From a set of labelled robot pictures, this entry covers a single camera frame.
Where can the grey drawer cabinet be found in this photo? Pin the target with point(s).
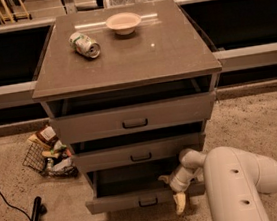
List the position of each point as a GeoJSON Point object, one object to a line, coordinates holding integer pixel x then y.
{"type": "Point", "coordinates": [164, 58]}

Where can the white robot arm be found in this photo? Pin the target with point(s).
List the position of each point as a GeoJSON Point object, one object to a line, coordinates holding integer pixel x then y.
{"type": "Point", "coordinates": [234, 180]}

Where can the grey bottom drawer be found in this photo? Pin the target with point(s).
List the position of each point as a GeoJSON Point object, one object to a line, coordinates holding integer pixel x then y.
{"type": "Point", "coordinates": [131, 186]}

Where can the grey metal rail frame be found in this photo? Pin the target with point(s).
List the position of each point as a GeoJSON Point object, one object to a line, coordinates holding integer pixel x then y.
{"type": "Point", "coordinates": [256, 56]}

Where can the wire basket of snacks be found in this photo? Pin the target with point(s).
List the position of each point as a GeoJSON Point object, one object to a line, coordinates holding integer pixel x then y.
{"type": "Point", "coordinates": [48, 156]}

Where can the grey top drawer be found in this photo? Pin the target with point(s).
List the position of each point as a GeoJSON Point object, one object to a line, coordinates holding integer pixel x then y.
{"type": "Point", "coordinates": [133, 118]}

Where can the grey middle drawer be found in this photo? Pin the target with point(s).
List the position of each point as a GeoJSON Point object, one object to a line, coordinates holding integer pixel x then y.
{"type": "Point", "coordinates": [138, 152]}

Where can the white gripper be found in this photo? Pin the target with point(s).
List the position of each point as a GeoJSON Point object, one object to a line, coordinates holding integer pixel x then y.
{"type": "Point", "coordinates": [179, 184]}

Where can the green silver soda can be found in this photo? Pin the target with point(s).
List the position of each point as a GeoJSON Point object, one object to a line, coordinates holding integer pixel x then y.
{"type": "Point", "coordinates": [84, 45]}

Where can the white paper bowl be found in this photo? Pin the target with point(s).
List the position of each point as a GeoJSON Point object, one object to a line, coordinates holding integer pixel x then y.
{"type": "Point", "coordinates": [123, 23]}

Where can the grey drawer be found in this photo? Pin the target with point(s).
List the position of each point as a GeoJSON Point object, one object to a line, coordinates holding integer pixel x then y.
{"type": "Point", "coordinates": [131, 186]}
{"type": "Point", "coordinates": [138, 152]}
{"type": "Point", "coordinates": [133, 118]}

